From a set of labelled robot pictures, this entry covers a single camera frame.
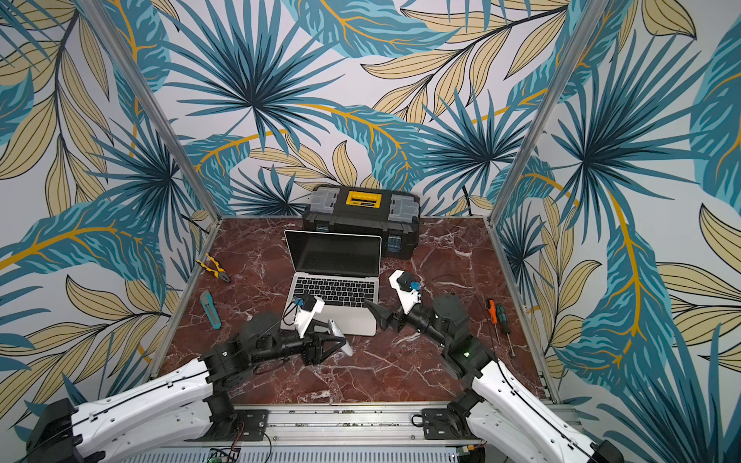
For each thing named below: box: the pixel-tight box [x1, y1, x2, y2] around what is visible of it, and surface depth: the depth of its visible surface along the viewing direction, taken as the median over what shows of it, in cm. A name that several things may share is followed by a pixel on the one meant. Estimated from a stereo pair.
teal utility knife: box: [199, 289, 222, 331], surface depth 95 cm
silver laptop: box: [279, 229, 383, 337], surface depth 102 cm
